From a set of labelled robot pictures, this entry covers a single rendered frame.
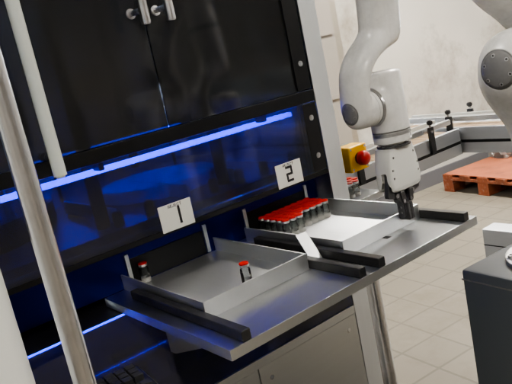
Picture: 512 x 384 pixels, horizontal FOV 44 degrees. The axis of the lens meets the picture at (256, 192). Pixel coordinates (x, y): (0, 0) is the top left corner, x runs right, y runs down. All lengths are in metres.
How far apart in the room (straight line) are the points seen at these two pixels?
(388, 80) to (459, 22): 4.31
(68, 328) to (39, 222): 0.12
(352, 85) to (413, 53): 3.93
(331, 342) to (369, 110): 0.71
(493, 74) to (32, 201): 0.74
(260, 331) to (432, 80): 4.44
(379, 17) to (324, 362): 0.92
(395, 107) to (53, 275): 0.88
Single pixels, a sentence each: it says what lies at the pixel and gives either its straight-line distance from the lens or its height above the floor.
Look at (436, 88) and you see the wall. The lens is 5.42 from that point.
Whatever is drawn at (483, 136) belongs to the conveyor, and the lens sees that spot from 2.31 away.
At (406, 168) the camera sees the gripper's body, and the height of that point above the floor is 1.02.
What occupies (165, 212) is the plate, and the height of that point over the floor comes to 1.04.
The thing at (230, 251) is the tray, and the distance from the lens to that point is 1.53.
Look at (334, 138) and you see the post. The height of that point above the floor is 1.07.
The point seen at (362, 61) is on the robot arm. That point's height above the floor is 1.27.
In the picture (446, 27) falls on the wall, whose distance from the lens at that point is 5.56.
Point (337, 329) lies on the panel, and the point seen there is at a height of 0.56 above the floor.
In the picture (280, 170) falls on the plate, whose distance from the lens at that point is 1.59.
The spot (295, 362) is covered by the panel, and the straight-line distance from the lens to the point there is 1.71.
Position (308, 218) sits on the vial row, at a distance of 1.61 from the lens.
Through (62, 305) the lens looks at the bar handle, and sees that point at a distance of 0.73.
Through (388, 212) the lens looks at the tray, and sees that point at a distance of 1.59.
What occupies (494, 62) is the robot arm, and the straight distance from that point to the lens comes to 1.10.
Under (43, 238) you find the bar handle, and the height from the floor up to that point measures 1.19.
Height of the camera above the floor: 1.33
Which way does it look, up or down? 12 degrees down
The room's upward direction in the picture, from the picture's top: 12 degrees counter-clockwise
